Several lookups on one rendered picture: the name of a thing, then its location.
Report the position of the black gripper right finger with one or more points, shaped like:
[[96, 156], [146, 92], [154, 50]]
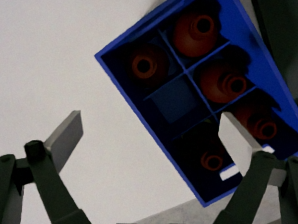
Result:
[[259, 169]]

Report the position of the black shallow tray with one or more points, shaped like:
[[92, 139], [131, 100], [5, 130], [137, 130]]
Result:
[[282, 19]]

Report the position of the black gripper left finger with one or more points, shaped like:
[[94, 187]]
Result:
[[37, 168]]

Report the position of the blue crate with dividers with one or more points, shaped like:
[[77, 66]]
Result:
[[175, 106]]

